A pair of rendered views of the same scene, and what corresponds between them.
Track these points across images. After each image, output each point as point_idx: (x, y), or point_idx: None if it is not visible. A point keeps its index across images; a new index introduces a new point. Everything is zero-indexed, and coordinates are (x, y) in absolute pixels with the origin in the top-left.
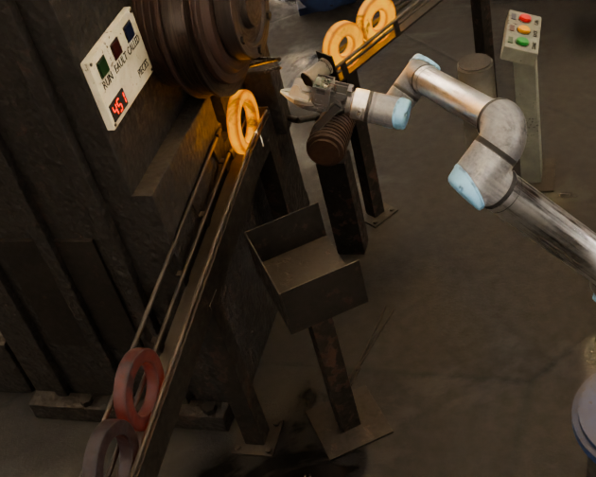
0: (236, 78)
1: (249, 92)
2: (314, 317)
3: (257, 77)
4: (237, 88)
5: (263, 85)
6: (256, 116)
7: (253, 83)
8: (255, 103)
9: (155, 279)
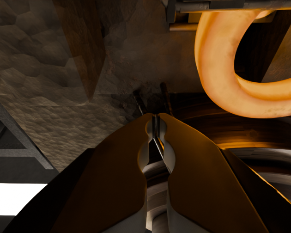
0: None
1: (221, 102)
2: None
3: (98, 67)
4: (285, 151)
5: (87, 45)
6: (246, 21)
7: (97, 38)
8: (211, 59)
9: None
